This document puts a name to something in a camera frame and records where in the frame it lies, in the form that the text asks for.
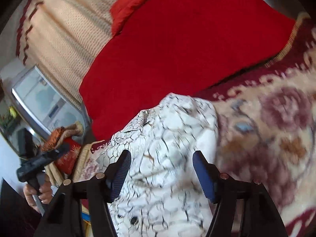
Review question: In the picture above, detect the white crackle-pattern garment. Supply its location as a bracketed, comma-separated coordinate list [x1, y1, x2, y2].
[97, 94, 218, 236]

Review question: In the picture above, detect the person's left hand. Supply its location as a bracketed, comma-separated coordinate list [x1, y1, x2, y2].
[23, 173, 53, 213]

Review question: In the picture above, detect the orange black patterned cloth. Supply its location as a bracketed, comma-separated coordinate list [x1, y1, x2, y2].
[40, 127, 70, 152]

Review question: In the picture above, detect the red gift box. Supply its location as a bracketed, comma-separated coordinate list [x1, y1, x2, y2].
[54, 137, 81, 175]

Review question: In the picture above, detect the beige fleece garment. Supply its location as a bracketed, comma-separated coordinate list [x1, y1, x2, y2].
[45, 121, 107, 187]

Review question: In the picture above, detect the silver refrigerator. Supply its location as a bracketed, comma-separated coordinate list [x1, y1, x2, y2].
[5, 65, 88, 143]

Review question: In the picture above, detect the floral maroon beige blanket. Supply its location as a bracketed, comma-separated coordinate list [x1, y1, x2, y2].
[193, 13, 315, 236]

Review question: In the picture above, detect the beige dotted curtain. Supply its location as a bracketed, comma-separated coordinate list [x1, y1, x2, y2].
[16, 0, 117, 108]

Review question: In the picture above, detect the red quilt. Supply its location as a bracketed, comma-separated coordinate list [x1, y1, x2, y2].
[79, 0, 295, 140]

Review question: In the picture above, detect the small red pillow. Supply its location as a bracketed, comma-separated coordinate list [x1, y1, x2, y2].
[110, 0, 147, 36]

